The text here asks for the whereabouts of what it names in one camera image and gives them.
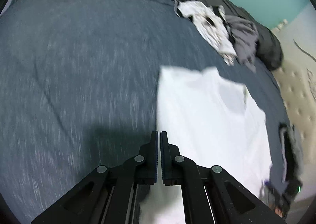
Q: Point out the person's right hand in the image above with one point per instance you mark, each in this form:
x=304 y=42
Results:
x=280 y=209

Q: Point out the navy blue bed sheet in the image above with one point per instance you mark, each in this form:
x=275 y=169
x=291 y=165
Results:
x=78 y=89

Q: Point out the cream tufted headboard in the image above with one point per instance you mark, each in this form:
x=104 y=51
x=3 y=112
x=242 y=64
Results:
x=296 y=79

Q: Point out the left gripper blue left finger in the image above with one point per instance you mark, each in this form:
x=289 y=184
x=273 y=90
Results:
x=106 y=195

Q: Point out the white long sleeve shirt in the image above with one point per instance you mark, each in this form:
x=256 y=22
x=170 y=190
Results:
x=215 y=121

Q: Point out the grey crumpled garment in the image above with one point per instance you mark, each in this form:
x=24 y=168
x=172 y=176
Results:
x=245 y=36

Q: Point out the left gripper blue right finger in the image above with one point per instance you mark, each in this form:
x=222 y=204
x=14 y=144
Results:
x=211 y=195

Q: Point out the white black trimmed garment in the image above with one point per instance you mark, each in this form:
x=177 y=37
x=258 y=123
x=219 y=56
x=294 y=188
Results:
x=211 y=24

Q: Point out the folded grey clothes stack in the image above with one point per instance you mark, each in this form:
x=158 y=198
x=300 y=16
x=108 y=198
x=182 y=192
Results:
x=292 y=151

